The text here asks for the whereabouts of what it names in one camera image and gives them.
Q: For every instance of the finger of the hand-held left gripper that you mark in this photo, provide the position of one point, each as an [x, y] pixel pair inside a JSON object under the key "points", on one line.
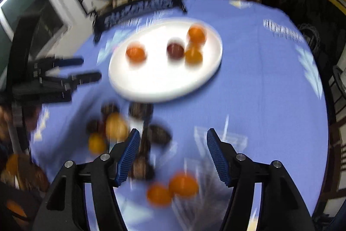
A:
{"points": [[86, 78], [71, 61]]}

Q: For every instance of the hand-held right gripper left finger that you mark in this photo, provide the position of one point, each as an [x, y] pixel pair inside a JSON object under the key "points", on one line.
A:
{"points": [[129, 158]]}

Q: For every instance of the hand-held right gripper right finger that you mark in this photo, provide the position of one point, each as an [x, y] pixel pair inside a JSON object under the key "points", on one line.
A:
{"points": [[216, 155]]}

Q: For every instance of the dark passion fruit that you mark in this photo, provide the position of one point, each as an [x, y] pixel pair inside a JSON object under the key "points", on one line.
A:
{"points": [[110, 108], [160, 135], [144, 167], [140, 109]]}

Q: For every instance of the pale yellow fruit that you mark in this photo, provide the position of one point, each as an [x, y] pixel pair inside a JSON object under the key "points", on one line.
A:
{"points": [[116, 126]]}

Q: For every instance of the large orange tangerine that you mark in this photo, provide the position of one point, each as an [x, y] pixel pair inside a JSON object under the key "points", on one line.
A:
{"points": [[183, 184]]}

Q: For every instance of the dark red plum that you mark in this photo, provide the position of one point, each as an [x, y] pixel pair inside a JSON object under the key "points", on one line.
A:
{"points": [[94, 126]]}

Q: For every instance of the yellow orange plum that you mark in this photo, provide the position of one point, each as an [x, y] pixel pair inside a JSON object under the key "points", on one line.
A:
{"points": [[136, 53]]}

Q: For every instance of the white round plate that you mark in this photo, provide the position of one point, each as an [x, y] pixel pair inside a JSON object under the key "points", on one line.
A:
{"points": [[151, 79]]}

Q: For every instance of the clear plastic bag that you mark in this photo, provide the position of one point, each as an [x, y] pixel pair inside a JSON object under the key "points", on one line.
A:
{"points": [[235, 140]]}

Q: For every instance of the white framed window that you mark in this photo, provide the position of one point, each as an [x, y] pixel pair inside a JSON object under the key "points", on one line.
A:
{"points": [[27, 3]]}

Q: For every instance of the blue printed tablecloth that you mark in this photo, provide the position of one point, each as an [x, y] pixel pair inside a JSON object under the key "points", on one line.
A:
{"points": [[256, 84]]}

